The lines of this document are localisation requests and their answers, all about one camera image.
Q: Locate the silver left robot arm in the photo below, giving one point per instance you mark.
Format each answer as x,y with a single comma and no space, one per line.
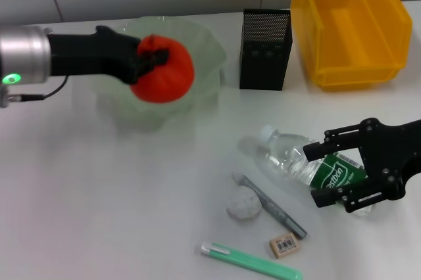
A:
23,53

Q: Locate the yellow plastic bin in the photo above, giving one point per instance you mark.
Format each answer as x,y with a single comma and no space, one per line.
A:
358,43

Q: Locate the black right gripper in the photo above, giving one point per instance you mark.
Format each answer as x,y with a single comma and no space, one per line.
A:
385,152

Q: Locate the beige eraser with barcode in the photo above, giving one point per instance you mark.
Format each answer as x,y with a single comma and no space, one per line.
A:
284,244

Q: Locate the clear green-label water bottle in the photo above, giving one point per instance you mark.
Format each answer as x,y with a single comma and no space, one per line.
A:
286,156

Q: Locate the green glass fruit plate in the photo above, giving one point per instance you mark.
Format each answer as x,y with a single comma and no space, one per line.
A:
205,46

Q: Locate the green utility knife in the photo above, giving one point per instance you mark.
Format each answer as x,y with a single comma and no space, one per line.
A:
253,258

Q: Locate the black mesh pen holder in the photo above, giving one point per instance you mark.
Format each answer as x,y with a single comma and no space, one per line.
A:
264,63

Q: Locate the white paper ball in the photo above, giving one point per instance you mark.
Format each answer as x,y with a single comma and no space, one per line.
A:
243,206

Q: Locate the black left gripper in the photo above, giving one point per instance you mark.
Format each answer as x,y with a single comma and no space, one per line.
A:
95,55

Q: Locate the grey marker pen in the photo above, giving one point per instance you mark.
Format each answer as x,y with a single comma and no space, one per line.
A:
279,215

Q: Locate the orange fruit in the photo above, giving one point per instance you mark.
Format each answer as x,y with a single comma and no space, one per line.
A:
167,81

